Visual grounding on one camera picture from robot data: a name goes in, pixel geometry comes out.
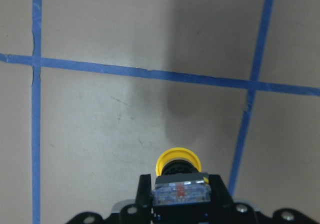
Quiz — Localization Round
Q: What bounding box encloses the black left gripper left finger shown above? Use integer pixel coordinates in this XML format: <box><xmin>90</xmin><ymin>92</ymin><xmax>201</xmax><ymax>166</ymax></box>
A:
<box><xmin>135</xmin><ymin>174</ymin><xmax>153</xmax><ymax>209</ymax></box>

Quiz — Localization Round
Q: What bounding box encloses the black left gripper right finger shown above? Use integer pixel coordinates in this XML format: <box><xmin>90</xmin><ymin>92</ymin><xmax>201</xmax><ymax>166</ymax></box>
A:
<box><xmin>208</xmin><ymin>174</ymin><xmax>234</xmax><ymax>209</ymax></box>

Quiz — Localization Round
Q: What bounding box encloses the yellow push button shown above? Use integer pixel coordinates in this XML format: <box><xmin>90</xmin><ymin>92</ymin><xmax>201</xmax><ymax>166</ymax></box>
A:
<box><xmin>152</xmin><ymin>147</ymin><xmax>211</xmax><ymax>207</ymax></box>

